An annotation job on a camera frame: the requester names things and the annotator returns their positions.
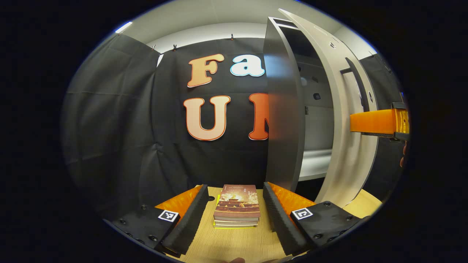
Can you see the black backdrop cloth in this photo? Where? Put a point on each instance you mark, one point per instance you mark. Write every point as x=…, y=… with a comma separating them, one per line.
x=120, y=128

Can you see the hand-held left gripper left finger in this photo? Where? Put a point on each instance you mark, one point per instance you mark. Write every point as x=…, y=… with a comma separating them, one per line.
x=190, y=223

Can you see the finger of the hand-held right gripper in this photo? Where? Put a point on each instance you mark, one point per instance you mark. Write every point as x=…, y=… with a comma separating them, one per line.
x=373, y=122

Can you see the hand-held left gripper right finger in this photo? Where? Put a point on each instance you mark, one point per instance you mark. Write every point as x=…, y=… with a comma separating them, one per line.
x=279, y=223

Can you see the beige cabinet door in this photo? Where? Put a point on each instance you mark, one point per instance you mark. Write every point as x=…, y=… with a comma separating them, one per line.
x=343, y=164

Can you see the ceiling light strip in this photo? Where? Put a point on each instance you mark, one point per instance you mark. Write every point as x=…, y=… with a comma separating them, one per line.
x=123, y=27

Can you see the yellow cover book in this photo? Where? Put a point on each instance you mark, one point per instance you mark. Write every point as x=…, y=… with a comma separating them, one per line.
x=234, y=227

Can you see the thin pale book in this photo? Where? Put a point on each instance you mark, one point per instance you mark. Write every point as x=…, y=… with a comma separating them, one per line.
x=236, y=221

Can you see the brown picture cover book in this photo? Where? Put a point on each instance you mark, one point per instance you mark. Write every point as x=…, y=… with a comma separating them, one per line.
x=237, y=201

